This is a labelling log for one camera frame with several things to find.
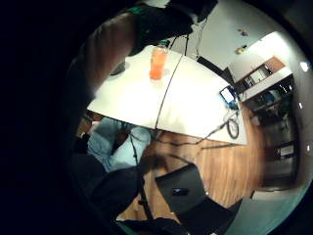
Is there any orange drink bottle green cap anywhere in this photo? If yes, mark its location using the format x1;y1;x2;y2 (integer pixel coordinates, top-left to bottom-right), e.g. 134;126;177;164
149;39;171;81

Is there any black mounted device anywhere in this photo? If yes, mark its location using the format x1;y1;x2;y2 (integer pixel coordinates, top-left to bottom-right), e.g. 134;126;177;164
169;0;219;24

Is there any the person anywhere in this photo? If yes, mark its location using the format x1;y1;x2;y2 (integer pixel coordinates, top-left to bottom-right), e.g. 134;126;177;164
67;112;156;218

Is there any black phone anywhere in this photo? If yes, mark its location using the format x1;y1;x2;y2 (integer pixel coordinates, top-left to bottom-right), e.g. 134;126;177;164
171;187;190;198

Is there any black chair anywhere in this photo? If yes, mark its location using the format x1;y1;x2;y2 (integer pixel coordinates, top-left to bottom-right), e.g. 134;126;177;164
116;163;244;235

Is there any hanging black cable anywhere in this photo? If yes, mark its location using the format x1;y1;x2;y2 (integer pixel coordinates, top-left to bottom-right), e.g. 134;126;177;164
194;19;209;61

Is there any wooden wall shelf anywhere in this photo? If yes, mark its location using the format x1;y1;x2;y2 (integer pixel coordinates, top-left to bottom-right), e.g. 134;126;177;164
233;56;293;103

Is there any long black cable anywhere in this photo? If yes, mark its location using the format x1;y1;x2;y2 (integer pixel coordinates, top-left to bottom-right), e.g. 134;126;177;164
153;110;240;147

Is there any coiled black cable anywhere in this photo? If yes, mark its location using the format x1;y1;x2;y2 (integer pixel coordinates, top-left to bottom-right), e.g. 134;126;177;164
226;118;241;140

